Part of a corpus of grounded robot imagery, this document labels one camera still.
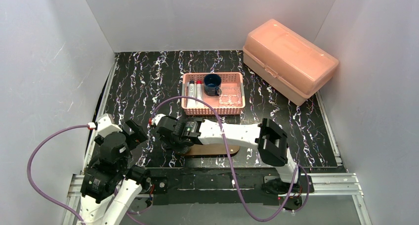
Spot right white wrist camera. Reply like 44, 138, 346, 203
149, 114, 166, 127

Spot dark blue mug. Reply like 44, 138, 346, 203
204, 73, 222, 96

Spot large pink lidded box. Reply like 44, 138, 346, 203
243, 19, 339, 106

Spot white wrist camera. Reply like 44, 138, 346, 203
149, 114, 166, 127
87, 113, 122, 137

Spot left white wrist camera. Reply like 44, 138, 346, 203
87, 113, 122, 137

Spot red capped toothpaste tube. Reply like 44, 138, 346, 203
196, 80, 203, 101

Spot pink plastic basket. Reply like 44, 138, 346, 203
181, 72, 246, 116

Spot brown wooden oval tray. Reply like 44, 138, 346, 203
177, 144, 227, 157

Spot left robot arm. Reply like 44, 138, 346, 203
79, 115, 151, 225

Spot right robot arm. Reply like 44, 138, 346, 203
150, 114, 301, 194

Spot aluminium frame rail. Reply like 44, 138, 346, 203
66, 173, 372, 225

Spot black capped toothpaste tube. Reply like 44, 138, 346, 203
186, 80, 196, 108

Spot clear packaged toothbrushes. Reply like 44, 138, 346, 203
219, 87, 243, 107

